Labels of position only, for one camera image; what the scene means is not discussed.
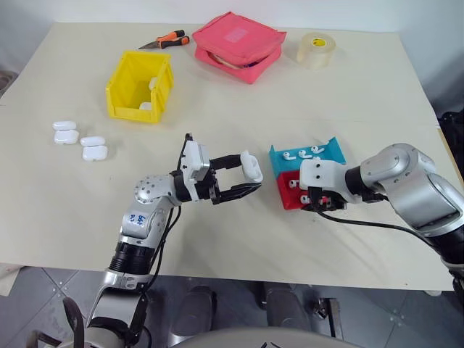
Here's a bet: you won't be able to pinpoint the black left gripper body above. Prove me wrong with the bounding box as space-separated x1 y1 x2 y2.
194 161 223 207

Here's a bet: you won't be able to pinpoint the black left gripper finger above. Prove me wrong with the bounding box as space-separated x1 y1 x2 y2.
210 153 245 173
218 183 262 204

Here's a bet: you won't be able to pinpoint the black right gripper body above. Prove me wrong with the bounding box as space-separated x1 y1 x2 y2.
320 187 349 213

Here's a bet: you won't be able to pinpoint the yellow plastic bin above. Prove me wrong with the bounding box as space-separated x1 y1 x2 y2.
104 49 175 125

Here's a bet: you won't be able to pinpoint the red plastic tray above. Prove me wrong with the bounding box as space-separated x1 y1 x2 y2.
276 170 346 212

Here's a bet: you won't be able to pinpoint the blue plastic tray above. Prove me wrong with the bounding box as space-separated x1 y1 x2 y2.
268 136 347 172

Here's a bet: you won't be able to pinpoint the dark rounded robot foot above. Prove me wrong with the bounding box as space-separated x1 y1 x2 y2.
263 282 312 333
171 285 219 336

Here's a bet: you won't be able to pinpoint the pink fabric pouch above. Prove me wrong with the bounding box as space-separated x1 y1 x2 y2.
191 11 289 86

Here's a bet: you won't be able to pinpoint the orange black pliers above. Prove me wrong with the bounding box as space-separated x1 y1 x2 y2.
137 30 191 51

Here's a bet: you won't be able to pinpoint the clear tape roll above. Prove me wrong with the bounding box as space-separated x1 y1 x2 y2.
297 31 337 71

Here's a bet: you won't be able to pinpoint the black object at table side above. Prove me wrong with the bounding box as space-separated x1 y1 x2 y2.
437 109 464 154

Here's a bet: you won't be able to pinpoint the pale robot torso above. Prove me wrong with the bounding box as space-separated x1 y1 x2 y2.
173 318 351 348

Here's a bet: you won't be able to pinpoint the dark grey shoes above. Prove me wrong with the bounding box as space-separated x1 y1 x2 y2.
0 70 18 98

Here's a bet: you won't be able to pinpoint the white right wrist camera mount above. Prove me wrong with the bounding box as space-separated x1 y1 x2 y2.
299 158 351 190

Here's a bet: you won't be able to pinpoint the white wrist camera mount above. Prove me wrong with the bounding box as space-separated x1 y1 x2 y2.
299 158 351 190
179 134 212 186

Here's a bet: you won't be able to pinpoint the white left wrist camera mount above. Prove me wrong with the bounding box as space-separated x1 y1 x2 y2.
179 134 212 186

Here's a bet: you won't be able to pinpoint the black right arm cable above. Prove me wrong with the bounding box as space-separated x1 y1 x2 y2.
316 210 442 252

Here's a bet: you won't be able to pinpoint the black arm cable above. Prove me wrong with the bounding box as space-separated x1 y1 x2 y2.
143 204 183 295
316 210 442 252

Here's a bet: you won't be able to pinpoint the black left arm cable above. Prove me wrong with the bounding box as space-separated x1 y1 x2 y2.
143 204 183 295

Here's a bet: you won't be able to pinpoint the grey metal bracket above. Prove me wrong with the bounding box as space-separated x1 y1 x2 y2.
312 297 344 340

